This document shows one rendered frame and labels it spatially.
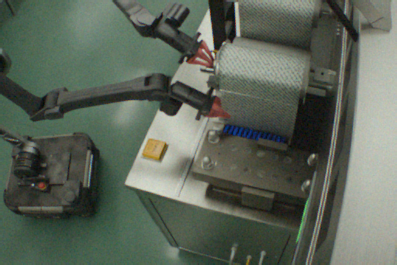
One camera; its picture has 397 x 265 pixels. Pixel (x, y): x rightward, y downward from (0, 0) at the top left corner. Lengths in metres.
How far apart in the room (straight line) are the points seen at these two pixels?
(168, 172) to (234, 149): 0.27
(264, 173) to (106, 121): 1.72
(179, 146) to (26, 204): 1.25
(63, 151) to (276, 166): 1.53
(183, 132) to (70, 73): 1.90
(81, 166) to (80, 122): 0.59
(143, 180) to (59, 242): 1.20
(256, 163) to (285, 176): 0.10
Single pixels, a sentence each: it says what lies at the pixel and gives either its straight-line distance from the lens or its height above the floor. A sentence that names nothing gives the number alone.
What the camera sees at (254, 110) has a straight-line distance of 1.14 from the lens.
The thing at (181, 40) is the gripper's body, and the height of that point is 1.32.
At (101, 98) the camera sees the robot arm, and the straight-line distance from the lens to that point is 1.20.
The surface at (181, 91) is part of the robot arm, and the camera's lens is 1.16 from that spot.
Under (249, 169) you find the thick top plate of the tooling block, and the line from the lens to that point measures 1.16.
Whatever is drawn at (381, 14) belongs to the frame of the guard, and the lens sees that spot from 0.65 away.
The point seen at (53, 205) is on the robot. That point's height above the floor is 0.24.
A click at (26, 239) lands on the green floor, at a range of 2.54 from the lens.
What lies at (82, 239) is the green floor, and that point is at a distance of 2.35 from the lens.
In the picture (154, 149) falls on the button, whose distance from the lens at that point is 1.35.
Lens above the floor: 2.06
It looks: 56 degrees down
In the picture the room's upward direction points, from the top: 11 degrees counter-clockwise
